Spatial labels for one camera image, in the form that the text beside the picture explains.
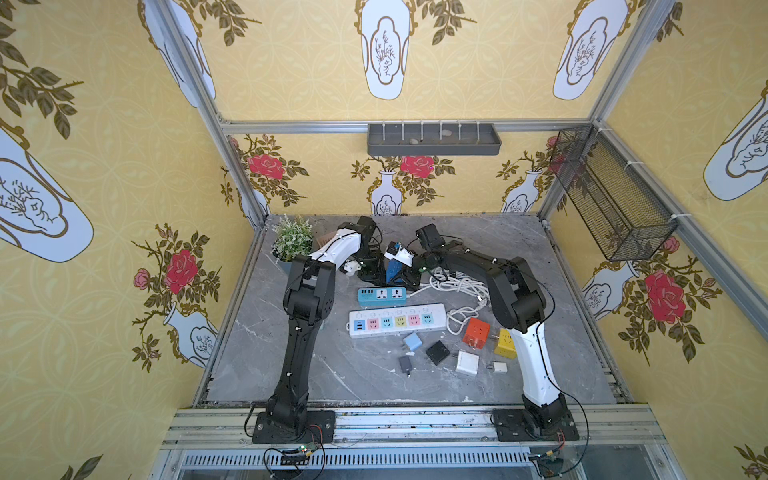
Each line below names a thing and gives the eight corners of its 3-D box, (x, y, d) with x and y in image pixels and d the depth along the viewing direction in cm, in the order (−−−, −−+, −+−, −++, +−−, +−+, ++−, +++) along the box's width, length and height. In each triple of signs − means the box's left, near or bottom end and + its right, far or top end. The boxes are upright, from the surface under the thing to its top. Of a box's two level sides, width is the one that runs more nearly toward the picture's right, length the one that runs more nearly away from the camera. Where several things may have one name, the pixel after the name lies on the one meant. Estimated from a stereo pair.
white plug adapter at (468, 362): (456, 370, 84) (457, 367, 82) (458, 353, 87) (459, 350, 85) (476, 375, 83) (478, 373, 81) (477, 359, 86) (479, 356, 84)
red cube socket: (461, 343, 88) (463, 339, 85) (467, 321, 92) (469, 316, 89) (482, 352, 86) (485, 347, 83) (488, 329, 90) (491, 324, 88)
